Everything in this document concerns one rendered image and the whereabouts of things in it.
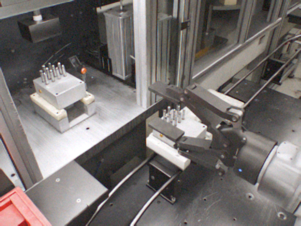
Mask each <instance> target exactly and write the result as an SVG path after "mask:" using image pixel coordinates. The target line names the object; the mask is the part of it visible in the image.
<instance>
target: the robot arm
mask: <svg viewBox="0 0 301 226"><path fill-rule="evenodd" d="M148 90H149V91H151V92H152V93H154V94H157V95H159V96H161V97H163V98H165V99H166V100H169V101H171V102H173V103H174V104H177V105H180V104H181V103H183V104H184V105H185V106H186V107H187V108H188V109H189V110H190V111H191V112H193V114H194V115H195V116H197V117H198V118H199V119H200V120H201V121H202V123H204V124H205V125H206V126H207V127H208V131H209V132H210V134H211V135H212V140H209V139H203V138H197V137H191V136H183V135H184V133H185V132H184V131H183V130H181V129H180V128H178V127H176V126H173V125H172V124H170V123H168V122H166V121H165V120H163V119H162V118H160V117H156V118H154V119H153V120H152V121H151V122H149V123H148V126H149V127H151V128H152V129H153V130H155V131H157V132H159V133H160V134H162V135H163V136H165V137H166V138H168V139H170V140H171V141H173V142H174V143H175V144H174V145H173V147H174V148H175V149H178V148H179V150H178V154H179V155H181V156H183V157H186V158H188V159H190V160H192V161H194V162H196V163H198V164H201V165H203V166H205V167H207V168H209V169H211V170H213V171H215V172H216V173H217V174H218V175H219V176H223V175H224V174H225V173H226V172H227V170H228V169H229V168H233V172H234V174H235V175H237V176H239V177H241V178H242V179H244V180H245V181H247V182H250V183H251V184H252V185H254V186H255V185H256V184H257V183H258V184H259V185H258V187H257V192H258V193H259V194H260V195H262V196H264V197H265V198H267V199H268V200H270V201H272V202H273V203H275V204H277V205H278V206H280V207H282V208H283V209H284V210H285V211H288V212H290V213H293V214H294V215H295V216H297V218H296V221H295V224H294V226H301V147H300V146H298V145H295V144H293V143H291V142H289V141H287V140H285V141H283V142H282V143H281V144H280V146H277V144H278V141H276V140H274V139H271V138H269V137H267V136H265V135H263V134H261V133H259V132H250V131H248V130H247V129H246V128H245V127H244V126H243V125H242V116H243V115H244V114H245V110H244V109H243V108H241V107H236V106H232V105H230V104H228V103H227V102H226V101H224V100H222V99H221V98H219V97H218V96H216V95H214V94H212V93H211V92H210V91H208V90H206V89H205V88H203V87H202V86H199V85H198V84H196V83H194V82H193V83H192V84H191V85H188V86H187V87H185V88H184V89H182V88H180V87H178V86H176V85H174V84H171V85H168V84H165V83H163V82H161V81H156V82H155V83H153V84H151V85H150V86H148ZM229 123H231V125H230V124H229ZM217 125H220V126H219V127H218V128H216V126H217ZM187 151H189V152H187Z"/></svg>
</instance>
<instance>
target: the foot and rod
mask: <svg viewBox="0 0 301 226"><path fill-rule="evenodd" d="M32 14H33V17H30V18H26V19H22V20H18V21H17V23H18V26H19V29H20V32H21V37H22V38H24V39H26V40H28V41H29V42H32V43H36V42H38V41H41V40H45V39H48V38H51V37H54V36H57V35H60V34H62V33H61V29H60V27H61V26H60V22H59V18H58V17H55V16H52V15H50V14H48V13H43V14H41V13H40V9H38V10H34V11H32Z"/></svg>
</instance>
